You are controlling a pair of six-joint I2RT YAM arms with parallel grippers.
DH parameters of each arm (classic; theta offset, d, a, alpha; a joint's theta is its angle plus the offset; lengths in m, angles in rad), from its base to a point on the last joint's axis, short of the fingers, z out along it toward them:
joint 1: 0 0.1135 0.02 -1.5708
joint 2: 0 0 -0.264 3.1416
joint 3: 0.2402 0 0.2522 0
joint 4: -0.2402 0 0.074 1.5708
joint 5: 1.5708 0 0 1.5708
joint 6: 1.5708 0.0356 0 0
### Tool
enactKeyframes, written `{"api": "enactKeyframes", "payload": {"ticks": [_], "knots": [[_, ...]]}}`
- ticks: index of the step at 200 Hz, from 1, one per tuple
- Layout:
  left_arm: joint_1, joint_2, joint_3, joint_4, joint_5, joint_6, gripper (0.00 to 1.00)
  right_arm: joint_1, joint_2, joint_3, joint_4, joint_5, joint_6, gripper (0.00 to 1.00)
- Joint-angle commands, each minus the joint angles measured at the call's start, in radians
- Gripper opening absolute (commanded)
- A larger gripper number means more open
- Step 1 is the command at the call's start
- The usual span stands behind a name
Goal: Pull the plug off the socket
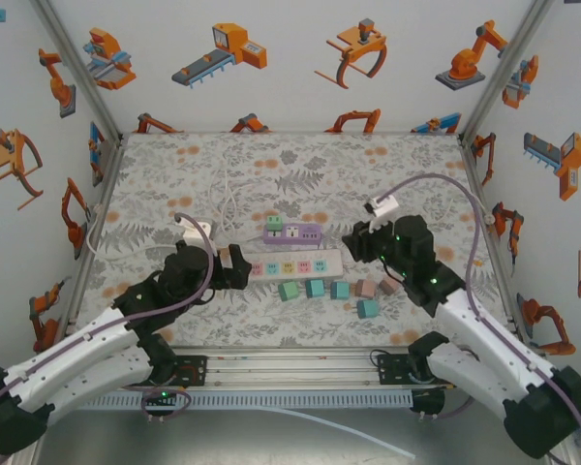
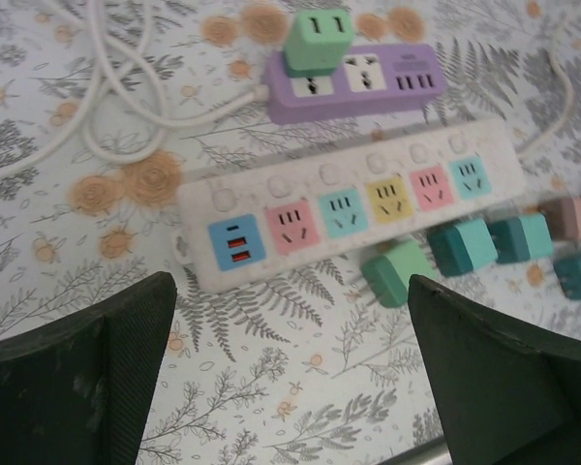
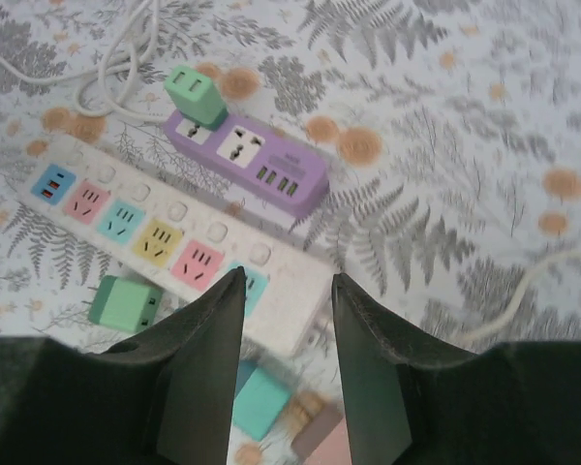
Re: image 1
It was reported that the white multi-socket power strip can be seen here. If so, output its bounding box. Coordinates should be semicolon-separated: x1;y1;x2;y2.
222;249;345;283

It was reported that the purple USB power strip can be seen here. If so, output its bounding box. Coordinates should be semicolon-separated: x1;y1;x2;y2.
262;221;324;246

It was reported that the floral patterned tablecloth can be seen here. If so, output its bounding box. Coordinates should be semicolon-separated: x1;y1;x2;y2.
75;131;519;350

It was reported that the white plastic tube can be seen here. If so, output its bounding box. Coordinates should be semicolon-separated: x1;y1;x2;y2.
260;406;417;460

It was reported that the thin white looped cable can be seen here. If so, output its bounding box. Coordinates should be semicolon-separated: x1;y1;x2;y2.
206;167;267;243

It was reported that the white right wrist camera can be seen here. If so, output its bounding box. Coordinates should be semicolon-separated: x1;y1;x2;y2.
362;193;401;227

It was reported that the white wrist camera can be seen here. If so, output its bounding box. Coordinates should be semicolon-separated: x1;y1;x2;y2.
362;193;401;227
173;212;220;243

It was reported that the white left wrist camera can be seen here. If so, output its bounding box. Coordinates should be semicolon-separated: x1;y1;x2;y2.
173;212;220;243

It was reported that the thick white power cable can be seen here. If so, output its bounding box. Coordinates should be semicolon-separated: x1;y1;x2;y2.
447;186;495;227

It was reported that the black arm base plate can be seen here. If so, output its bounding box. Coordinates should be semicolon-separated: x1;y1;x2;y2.
171;355;210;388
373;353;420;385

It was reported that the aluminium side rail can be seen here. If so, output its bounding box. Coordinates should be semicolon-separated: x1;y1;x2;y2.
60;135;127;340
457;135;529;340

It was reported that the aluminium mounting rail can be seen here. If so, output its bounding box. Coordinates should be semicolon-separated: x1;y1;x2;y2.
171;351;417;391

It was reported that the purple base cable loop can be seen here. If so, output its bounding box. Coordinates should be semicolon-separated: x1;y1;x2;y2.
125;385;194;421
413;387;476;421

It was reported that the white slotted cable duct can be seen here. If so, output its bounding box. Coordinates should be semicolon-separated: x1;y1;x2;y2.
72;390;415;412

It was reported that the aluminium frame post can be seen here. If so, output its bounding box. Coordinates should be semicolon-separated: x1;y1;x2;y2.
28;0;125;141
457;0;561;144

